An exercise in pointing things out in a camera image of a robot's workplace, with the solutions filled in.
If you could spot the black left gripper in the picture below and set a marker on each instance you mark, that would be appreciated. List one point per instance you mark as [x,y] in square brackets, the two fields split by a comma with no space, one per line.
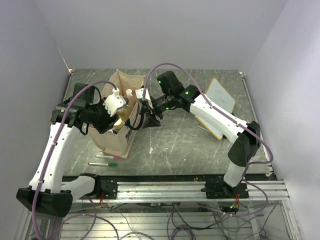
[103,126]

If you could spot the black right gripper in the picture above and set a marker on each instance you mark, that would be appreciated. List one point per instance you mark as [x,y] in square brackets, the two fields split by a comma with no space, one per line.
[151,120]

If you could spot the pale green bottle cream cap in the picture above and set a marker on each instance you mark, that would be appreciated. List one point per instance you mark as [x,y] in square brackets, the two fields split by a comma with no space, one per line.
[118,125]

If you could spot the pink liquid bottle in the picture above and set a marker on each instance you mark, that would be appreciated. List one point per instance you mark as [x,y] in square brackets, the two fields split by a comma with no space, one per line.
[130,94]

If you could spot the amber liquid bottle white cap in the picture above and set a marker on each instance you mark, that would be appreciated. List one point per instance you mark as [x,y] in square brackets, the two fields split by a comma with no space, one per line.
[124,112]

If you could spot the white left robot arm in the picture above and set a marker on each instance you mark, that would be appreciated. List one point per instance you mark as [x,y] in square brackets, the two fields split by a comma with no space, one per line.
[45,193]

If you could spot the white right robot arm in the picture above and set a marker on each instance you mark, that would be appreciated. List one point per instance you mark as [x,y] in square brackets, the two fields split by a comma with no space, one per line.
[244,136]

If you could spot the beige canvas tote bag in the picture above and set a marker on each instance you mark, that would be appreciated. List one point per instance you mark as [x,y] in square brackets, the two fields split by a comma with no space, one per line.
[119,143]

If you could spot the red-capped white marker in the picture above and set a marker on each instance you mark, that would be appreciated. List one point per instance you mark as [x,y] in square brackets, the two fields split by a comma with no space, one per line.
[98,156]

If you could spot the green-capped white marker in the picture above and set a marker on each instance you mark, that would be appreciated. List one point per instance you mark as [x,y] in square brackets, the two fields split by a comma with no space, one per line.
[102,164]

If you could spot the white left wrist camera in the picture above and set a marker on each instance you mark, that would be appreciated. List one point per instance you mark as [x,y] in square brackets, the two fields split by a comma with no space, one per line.
[114,102]

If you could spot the aluminium mounting rail frame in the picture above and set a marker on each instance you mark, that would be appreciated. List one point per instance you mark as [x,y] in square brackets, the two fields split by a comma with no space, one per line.
[174,207]

